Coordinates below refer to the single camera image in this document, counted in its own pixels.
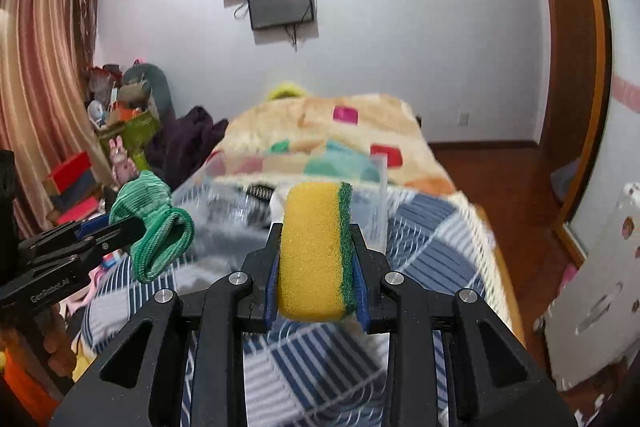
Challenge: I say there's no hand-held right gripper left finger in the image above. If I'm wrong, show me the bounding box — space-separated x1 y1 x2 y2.
49 223 284 427

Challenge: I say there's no clear plastic storage box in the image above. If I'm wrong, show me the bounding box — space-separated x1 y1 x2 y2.
170 141 392 269

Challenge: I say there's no wooden bed frame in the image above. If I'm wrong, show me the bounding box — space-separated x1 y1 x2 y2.
474 204 527 349

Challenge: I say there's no pink bunny toy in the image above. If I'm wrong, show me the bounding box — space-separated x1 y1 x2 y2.
107 137 139 184

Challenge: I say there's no yellow and green sponge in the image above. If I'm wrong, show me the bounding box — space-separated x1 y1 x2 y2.
276 181 359 322

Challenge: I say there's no orange cloth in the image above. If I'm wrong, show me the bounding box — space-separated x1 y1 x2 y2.
0 349 62 427

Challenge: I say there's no wooden door frame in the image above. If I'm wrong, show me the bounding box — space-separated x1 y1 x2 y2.
535 0 615 269

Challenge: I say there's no green knitted sock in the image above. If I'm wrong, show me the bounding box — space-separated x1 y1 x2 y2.
108 170 195 284

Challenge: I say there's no person's left hand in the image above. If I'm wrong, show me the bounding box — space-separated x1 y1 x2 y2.
41 307 79 379

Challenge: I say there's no yellow-green plush toy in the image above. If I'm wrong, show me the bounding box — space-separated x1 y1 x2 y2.
263 80 312 104

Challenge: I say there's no blue and white plaid bedsheet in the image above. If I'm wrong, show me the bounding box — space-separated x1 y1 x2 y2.
75 187 517 427

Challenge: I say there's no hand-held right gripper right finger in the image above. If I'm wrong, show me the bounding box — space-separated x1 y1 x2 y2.
349 223 572 427

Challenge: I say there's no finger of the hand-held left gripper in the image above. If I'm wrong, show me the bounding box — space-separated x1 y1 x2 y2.
20 216 147 282
17 213 113 259

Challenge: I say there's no grey plush toy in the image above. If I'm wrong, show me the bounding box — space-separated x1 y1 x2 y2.
122 63 176 124

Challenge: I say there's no small dark wall screen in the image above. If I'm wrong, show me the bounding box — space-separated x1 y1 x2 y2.
247 0 316 31

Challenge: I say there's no dark purple cloth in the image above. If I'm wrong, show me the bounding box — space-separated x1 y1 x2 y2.
144 106 230 188

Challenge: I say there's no pink printed cloth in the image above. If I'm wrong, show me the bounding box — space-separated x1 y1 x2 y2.
62 254 133 314

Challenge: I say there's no red box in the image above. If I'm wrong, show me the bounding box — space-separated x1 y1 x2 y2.
44 152 97 196

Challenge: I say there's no black comb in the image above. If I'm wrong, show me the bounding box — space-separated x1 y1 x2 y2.
245 184 274 204

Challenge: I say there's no striped brown curtain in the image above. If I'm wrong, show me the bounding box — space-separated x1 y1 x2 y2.
0 0 120 239

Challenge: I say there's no plush blanket with coloured squares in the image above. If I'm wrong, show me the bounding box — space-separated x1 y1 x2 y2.
210 93 459 204

